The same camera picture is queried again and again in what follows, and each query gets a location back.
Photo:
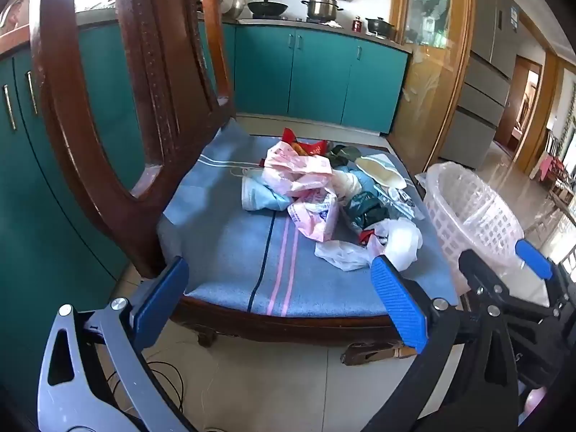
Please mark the red snack wrapper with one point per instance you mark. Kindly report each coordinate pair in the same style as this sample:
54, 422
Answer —
310, 147

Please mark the blue striped blanket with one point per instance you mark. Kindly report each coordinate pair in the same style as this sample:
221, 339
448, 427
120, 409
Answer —
225, 256

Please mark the dark green wrapper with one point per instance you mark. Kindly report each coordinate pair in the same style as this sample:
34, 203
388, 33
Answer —
366, 211

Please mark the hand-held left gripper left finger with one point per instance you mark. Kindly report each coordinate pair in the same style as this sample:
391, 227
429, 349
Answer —
159, 299

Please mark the red bottle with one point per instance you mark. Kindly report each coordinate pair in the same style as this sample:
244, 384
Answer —
357, 25

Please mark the dark wooden chair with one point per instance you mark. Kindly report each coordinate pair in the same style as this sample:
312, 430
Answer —
173, 54

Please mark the wooden framed glass door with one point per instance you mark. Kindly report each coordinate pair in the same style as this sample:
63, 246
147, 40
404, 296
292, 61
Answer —
427, 67

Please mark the black wok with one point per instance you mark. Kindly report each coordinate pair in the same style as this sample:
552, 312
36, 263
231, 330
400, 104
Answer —
267, 7

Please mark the white plastic basket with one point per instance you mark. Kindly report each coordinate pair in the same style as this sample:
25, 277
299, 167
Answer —
450, 220

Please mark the black casserole pot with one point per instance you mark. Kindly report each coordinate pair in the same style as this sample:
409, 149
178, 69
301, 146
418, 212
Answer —
380, 27

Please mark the steel stockpot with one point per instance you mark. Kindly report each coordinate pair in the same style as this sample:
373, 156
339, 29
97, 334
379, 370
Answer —
321, 9

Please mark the teal kitchen cabinet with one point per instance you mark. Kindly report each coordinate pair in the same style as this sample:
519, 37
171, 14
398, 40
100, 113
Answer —
103, 99
315, 76

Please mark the grey refrigerator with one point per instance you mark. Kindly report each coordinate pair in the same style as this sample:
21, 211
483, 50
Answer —
488, 76

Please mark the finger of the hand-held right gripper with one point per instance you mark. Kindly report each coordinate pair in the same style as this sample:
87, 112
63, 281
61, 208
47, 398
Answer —
477, 272
533, 258

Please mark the black gas stove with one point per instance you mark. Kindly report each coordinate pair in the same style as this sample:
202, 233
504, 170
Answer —
292, 19

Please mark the clear plastic wrapper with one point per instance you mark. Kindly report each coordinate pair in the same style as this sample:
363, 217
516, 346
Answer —
400, 202

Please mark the pink printed plastic bag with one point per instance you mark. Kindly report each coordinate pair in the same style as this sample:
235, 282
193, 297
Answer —
315, 216

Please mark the light blue plastic bag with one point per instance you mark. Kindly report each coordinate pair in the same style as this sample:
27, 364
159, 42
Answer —
366, 192

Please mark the beige oval pad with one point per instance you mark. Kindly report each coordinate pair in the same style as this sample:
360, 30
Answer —
382, 173

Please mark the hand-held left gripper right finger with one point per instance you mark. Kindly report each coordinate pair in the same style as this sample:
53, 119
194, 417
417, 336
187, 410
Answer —
398, 306

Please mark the white plastic bag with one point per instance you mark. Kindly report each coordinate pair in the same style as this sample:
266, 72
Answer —
342, 252

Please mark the small red wrapper piece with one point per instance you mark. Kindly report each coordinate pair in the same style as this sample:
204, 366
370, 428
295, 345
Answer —
366, 235

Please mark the steel bowl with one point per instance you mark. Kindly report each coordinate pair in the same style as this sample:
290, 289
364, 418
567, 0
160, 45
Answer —
234, 4

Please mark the wooden doorway frame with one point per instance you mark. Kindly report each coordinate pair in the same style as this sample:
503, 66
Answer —
540, 112

